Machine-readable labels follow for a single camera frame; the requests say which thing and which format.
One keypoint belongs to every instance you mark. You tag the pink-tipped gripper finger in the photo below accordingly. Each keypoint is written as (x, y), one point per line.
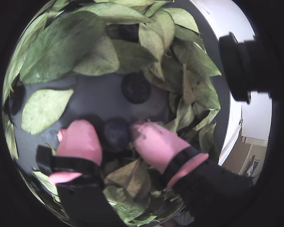
(161, 146)
(80, 142)

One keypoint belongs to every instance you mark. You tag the dark blueberry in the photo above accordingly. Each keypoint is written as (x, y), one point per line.
(129, 32)
(116, 134)
(136, 88)

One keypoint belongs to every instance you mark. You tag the green leaf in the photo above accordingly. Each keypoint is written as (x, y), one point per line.
(206, 139)
(130, 177)
(97, 59)
(184, 116)
(182, 19)
(61, 47)
(47, 108)
(10, 139)
(203, 94)
(46, 184)
(132, 56)
(196, 61)
(16, 52)
(156, 35)
(113, 11)
(130, 210)

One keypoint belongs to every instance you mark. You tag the brown cardboard box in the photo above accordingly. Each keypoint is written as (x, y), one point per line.
(251, 151)

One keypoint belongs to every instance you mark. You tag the black cylindrical lens mount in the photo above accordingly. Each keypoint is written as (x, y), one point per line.
(239, 71)

